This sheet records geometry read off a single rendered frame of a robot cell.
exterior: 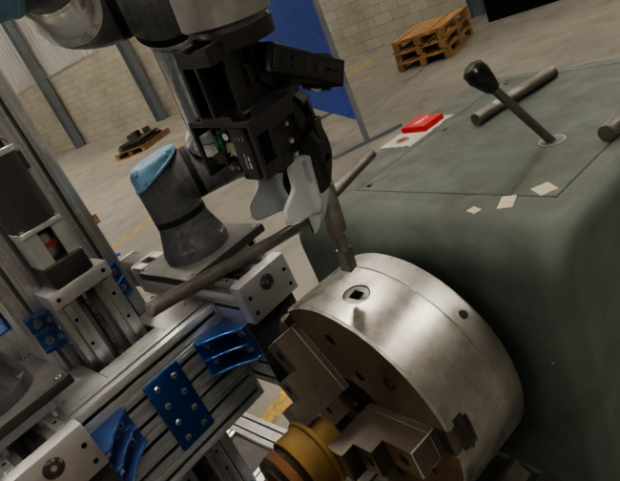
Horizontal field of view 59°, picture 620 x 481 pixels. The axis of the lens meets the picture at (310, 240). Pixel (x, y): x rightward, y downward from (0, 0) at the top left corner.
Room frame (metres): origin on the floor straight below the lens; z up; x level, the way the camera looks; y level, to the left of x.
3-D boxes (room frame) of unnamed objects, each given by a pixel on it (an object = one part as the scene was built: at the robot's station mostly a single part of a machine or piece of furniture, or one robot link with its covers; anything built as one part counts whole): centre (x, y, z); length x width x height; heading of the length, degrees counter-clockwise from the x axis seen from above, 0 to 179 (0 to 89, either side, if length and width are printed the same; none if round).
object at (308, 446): (0.52, 0.11, 1.08); 0.09 x 0.09 x 0.09; 30
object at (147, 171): (1.18, 0.23, 1.33); 0.13 x 0.12 x 0.14; 100
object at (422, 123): (1.02, -0.29, 1.26); 0.06 x 0.06 x 0.02; 30
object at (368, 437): (0.48, 0.01, 1.09); 0.12 x 0.11 x 0.05; 30
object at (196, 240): (1.18, 0.24, 1.21); 0.15 x 0.15 x 0.10
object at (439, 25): (8.40, -2.95, 0.22); 1.25 x 0.86 x 0.44; 139
